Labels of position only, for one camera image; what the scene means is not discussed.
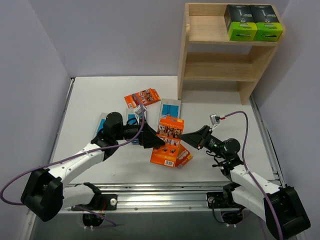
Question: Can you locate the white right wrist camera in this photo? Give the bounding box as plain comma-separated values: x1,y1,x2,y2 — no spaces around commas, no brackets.
209,114,225,130

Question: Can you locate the wooden shelf unit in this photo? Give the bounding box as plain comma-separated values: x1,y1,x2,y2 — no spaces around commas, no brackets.
177,2,285,105

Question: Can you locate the harry's razor box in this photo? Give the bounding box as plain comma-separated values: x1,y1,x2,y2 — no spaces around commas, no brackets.
92,112,108,138
159,98,181,120
126,108,143,125

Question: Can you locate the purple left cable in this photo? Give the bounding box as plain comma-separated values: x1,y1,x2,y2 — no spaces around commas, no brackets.
0,93,148,227

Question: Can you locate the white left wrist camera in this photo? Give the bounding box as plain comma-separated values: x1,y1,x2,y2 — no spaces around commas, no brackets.
133,105,148,118

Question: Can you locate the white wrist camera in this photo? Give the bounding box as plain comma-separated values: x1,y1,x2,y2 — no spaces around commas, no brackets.
209,114,225,130
133,105,148,118

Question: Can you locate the purple cable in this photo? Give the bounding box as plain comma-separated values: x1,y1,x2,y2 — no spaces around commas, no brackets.
222,110,286,240
0,93,148,227

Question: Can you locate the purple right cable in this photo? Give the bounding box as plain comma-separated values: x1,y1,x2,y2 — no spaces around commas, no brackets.
222,110,286,240

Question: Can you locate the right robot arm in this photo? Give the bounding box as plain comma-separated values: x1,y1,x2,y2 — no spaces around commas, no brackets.
178,125,311,240

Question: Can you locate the orange Gillette Fusion5 box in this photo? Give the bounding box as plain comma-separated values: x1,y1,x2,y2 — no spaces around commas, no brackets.
175,144,193,169

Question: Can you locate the Harry's razor box left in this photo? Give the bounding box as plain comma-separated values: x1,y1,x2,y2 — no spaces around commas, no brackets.
92,112,108,138

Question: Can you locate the orange styler box back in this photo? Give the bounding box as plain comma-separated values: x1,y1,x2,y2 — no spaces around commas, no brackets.
124,88,161,109

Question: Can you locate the Harry's razor box middle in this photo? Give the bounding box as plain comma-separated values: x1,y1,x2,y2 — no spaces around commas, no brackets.
126,108,143,125

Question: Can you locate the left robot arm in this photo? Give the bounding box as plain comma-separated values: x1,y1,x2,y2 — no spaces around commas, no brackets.
20,112,165,222

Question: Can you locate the Harry's razor box right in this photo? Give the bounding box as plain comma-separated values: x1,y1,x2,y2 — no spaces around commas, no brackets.
159,98,181,120

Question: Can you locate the orange styler box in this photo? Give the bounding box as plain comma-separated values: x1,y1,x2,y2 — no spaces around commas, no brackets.
124,88,161,109
150,116,185,168

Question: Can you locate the black green GilletteLabs box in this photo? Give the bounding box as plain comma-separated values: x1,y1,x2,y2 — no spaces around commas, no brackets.
224,4,258,42
250,4,283,42

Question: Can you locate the aluminium rail base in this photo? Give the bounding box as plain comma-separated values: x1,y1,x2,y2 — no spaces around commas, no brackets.
29,181,298,213

